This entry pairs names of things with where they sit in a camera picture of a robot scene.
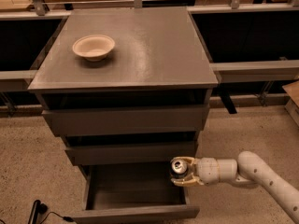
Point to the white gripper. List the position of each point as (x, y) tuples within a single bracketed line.
[(206, 170)]

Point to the blue pepsi can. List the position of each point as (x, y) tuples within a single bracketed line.
[(178, 168)]

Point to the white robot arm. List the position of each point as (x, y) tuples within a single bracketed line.
[(247, 170)]

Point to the grey middle drawer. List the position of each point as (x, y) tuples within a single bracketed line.
[(133, 153)]

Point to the grey top drawer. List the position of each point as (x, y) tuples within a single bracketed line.
[(108, 121)]

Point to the grey open bottom drawer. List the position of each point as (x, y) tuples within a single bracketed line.
[(133, 193)]

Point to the grey drawer cabinet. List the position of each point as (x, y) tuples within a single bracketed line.
[(137, 138)]

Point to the wooden board at right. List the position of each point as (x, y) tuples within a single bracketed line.
[(292, 90)]

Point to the beige paper bowl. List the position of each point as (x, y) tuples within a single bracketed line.
[(93, 48)]

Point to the grey metal railing frame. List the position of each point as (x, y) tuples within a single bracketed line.
[(243, 67)]

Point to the black power adapter with cable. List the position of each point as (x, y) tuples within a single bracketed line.
[(39, 208)]

